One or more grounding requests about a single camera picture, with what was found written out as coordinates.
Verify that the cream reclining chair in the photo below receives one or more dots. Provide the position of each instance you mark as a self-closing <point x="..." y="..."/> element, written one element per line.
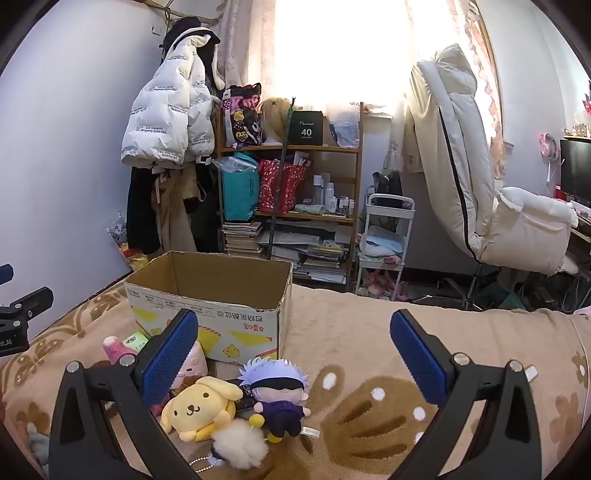
<point x="461" y="161"/>

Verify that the yellow dog plush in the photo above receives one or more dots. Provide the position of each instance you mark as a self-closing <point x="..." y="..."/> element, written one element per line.
<point x="194" y="408"/>

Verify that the blue and white bag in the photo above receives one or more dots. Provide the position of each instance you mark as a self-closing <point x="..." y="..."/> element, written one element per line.
<point x="344" y="131"/>

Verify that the white puffer jacket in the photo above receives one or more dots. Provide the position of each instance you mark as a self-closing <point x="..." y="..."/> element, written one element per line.
<point x="161" y="110"/>

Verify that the blond wig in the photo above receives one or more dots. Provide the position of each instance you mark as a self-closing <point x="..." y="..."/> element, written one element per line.
<point x="274" y="117"/>

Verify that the pink desk fan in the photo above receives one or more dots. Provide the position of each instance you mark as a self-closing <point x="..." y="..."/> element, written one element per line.
<point x="549" y="143"/>

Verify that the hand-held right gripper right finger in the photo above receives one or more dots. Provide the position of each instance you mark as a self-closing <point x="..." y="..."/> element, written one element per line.
<point x="415" y="350"/>

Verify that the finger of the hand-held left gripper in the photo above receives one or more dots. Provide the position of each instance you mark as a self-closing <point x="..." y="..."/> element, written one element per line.
<point x="5" y="273"/>
<point x="37" y="297"/>

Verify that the black hat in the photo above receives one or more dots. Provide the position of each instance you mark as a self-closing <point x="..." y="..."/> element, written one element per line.
<point x="184" y="27"/>

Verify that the dark green pole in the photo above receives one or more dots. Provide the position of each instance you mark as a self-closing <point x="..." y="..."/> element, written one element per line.
<point x="281" y="175"/>

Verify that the red patterned bag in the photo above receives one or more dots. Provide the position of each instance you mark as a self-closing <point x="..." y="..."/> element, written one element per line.
<point x="281" y="184"/>

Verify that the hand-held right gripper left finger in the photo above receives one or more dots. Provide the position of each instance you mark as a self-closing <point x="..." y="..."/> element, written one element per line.
<point x="168" y="350"/>

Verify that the teal shopping bag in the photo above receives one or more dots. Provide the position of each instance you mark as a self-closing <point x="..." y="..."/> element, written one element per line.
<point x="240" y="194"/>

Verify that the white-haired doll plush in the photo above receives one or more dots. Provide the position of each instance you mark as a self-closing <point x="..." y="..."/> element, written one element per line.
<point x="277" y="392"/>

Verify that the green tissue packet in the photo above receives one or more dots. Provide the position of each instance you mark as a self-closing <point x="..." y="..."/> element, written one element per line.
<point x="135" y="342"/>

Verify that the floral curtain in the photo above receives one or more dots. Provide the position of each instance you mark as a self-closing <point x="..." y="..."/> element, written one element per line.
<point x="485" y="69"/>
<point x="244" y="41"/>

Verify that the black monitor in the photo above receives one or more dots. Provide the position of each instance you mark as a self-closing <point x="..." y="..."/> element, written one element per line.
<point x="577" y="170"/>

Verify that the beige hanging garment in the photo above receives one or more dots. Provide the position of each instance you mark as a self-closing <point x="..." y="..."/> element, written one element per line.
<point x="173" y="212"/>

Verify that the pile of papers and books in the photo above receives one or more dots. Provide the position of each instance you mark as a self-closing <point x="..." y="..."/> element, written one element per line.
<point x="314" y="258"/>

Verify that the black printed tote bag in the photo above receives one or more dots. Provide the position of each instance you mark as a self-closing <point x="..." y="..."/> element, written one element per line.
<point x="242" y="117"/>

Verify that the black hanging coat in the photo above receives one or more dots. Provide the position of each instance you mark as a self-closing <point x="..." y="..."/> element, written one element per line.
<point x="141" y="207"/>

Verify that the black hanging garment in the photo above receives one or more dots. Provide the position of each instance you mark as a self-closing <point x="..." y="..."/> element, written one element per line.
<point x="205" y="207"/>

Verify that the black box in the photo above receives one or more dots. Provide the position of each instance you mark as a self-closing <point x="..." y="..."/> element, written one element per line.
<point x="305" y="129"/>

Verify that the stack of books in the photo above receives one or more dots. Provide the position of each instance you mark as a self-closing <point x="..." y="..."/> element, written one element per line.
<point x="242" y="237"/>

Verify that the pink soft toy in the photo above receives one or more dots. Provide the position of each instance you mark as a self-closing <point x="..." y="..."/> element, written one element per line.
<point x="115" y="351"/>

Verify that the plastic bag of snacks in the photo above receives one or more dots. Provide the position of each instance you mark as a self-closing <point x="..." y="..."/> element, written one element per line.
<point x="124" y="244"/>

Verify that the wooden shelf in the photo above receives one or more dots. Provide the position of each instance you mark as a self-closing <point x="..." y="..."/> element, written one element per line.
<point x="341" y="152"/>

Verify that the white trolley cart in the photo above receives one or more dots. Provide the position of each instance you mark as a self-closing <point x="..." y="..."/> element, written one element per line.
<point x="385" y="240"/>

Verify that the pink plush toys pile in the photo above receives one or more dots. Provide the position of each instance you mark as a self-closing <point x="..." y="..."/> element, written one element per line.
<point x="383" y="284"/>

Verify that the group of cosmetic bottles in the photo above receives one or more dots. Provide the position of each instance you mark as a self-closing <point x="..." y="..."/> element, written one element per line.
<point x="330" y="194"/>

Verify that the printed cardboard box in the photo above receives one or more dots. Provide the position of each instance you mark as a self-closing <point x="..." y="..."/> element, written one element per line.
<point x="249" y="281"/>

